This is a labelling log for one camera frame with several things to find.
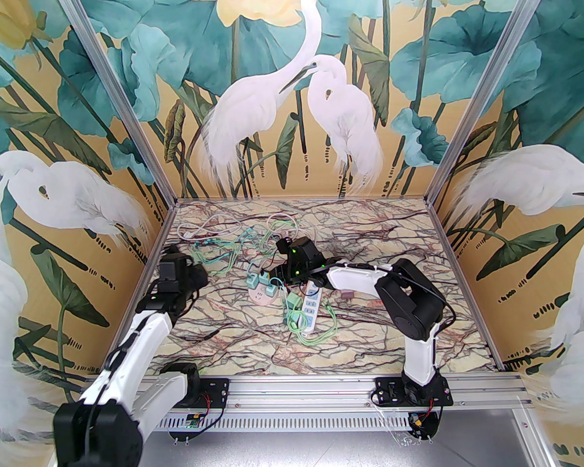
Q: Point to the teal plug adaptor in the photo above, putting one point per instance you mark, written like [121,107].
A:
[292,302]

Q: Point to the mauve charger cube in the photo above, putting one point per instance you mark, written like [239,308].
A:
[346,295]

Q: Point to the pink round socket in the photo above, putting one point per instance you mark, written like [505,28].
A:
[259,300]

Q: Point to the white power strip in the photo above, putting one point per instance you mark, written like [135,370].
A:
[312,319]

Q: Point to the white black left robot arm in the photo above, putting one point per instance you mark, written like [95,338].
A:
[134,353]

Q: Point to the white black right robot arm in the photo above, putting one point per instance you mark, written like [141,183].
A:
[355,280]

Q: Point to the light green plug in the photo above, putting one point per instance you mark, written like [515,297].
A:
[298,317]

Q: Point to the small green circuit board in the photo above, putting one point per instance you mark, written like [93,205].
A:
[192,421]

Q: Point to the perforated metal strip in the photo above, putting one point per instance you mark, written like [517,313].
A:
[301,422]

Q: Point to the grey metal sheet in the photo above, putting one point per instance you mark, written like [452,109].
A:
[297,450]

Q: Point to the aluminium table side rail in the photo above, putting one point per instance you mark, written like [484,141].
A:
[445,241]
[155,251]

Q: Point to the aluminium table end rail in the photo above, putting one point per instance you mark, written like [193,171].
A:
[301,200]

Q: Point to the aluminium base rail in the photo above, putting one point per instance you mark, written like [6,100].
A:
[301,389]

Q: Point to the aluminium frame post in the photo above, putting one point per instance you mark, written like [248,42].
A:
[113,85]
[491,85]

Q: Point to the black bracket yellow connector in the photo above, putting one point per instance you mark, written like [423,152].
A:
[430,428]

